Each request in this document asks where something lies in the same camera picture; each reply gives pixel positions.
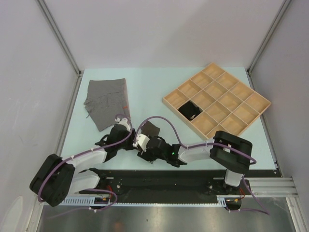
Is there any brown underwear beige waistband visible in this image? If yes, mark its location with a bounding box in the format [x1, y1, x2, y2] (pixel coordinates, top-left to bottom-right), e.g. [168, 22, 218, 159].
[141, 121, 160, 137]

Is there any grey striped underwear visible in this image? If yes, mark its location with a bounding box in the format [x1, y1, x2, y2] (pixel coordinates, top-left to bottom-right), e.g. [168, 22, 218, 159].
[84, 78, 130, 131]

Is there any black underwear beige waistband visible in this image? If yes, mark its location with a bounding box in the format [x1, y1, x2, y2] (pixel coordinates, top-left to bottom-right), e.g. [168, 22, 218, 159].
[178, 101, 202, 121]

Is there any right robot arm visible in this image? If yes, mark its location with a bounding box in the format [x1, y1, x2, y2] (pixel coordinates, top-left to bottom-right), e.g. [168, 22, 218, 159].
[133, 130, 257, 194]

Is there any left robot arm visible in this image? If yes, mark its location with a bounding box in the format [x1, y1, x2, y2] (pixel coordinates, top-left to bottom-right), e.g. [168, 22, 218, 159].
[29, 124, 136, 207]

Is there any wooden compartment tray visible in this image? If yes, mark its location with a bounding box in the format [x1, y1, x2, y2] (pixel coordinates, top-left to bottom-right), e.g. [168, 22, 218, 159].
[162, 63, 271, 140]

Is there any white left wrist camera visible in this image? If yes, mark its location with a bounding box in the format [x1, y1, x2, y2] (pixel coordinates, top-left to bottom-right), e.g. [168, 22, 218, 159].
[115, 117, 131, 131]

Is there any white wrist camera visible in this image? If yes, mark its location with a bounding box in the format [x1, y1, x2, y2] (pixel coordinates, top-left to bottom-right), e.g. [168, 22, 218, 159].
[115, 117, 131, 131]
[133, 134, 150, 152]

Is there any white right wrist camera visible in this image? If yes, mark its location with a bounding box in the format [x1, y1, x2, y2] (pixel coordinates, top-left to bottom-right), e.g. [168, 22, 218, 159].
[133, 134, 150, 152]

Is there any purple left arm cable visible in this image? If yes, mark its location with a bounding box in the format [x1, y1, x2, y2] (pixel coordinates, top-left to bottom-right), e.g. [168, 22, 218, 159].
[38, 114, 133, 219]

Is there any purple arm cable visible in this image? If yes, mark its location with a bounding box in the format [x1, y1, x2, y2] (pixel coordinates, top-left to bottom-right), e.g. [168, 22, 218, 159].
[134, 116, 271, 216]
[38, 114, 133, 219]

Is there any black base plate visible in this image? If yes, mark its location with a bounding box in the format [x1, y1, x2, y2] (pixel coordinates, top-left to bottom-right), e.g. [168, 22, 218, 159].
[79, 170, 250, 204]

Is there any grey slotted cable duct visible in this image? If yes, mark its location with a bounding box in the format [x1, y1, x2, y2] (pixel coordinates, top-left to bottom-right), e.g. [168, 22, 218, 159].
[62, 194, 227, 207]

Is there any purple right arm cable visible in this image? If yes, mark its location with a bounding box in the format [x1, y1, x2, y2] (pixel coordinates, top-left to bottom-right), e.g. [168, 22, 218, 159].
[134, 116, 271, 216]

